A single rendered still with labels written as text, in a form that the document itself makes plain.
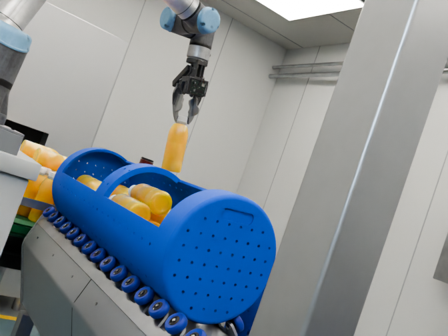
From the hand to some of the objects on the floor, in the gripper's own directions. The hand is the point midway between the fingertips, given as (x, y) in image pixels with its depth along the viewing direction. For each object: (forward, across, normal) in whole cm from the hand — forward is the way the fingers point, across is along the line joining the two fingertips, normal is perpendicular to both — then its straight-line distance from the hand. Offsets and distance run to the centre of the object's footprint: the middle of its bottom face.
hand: (181, 119), depth 176 cm
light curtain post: (+131, -56, -134) cm, 195 cm away
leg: (+137, -44, +10) cm, 144 cm away
